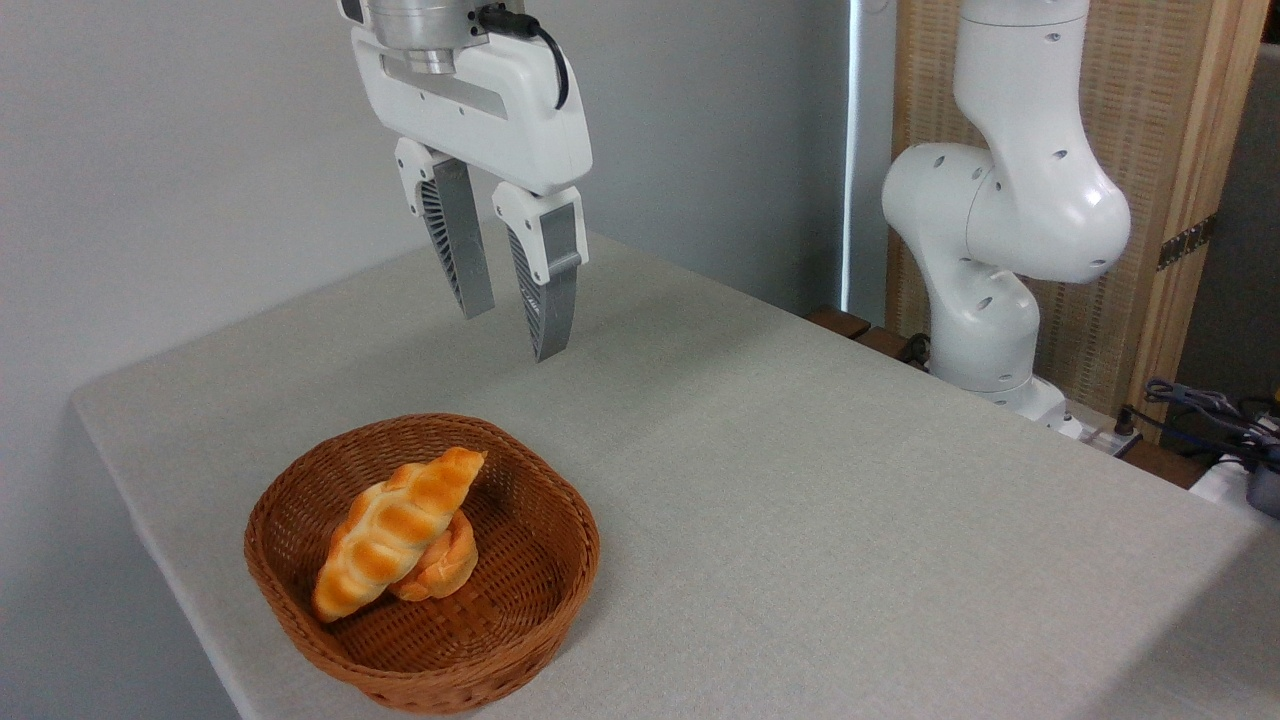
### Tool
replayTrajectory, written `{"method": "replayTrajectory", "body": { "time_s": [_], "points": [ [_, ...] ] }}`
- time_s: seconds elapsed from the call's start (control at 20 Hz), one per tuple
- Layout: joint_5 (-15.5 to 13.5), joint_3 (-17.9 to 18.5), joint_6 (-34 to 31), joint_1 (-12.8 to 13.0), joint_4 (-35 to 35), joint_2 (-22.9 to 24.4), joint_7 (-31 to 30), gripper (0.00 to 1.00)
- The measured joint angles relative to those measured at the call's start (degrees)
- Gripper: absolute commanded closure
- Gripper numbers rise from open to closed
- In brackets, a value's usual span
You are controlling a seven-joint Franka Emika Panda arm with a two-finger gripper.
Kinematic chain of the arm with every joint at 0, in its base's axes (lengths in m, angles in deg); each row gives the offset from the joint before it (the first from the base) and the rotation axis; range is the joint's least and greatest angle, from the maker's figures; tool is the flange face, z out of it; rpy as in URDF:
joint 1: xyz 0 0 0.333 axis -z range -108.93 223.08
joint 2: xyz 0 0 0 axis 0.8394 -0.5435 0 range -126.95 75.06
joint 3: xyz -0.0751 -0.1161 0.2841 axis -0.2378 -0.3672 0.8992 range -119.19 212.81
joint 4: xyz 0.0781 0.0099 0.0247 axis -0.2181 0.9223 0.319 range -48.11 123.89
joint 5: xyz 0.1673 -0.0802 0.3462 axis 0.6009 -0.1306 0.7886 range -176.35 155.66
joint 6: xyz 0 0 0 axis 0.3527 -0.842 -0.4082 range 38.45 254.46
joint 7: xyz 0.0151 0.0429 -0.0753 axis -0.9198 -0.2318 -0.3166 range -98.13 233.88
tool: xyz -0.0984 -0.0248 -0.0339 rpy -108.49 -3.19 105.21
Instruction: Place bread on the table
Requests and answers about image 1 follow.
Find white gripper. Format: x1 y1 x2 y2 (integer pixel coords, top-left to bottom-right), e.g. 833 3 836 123
350 26 594 363

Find long braided bread loaf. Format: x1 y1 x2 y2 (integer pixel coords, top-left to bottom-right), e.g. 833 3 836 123
311 447 488 624

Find round bread roll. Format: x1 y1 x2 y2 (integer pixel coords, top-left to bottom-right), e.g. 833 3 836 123
388 508 479 602

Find brown wicker basket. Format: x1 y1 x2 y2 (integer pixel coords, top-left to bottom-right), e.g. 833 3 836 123
244 413 601 715

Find white power strip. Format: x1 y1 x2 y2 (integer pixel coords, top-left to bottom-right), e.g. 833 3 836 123
1060 403 1143 458

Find metal screen hinge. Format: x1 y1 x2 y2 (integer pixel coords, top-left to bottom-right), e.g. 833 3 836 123
1157 213 1218 272

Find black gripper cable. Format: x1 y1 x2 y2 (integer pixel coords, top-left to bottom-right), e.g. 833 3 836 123
477 5 571 111

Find tangled dark cables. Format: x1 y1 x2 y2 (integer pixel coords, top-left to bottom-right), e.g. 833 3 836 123
1143 377 1280 471

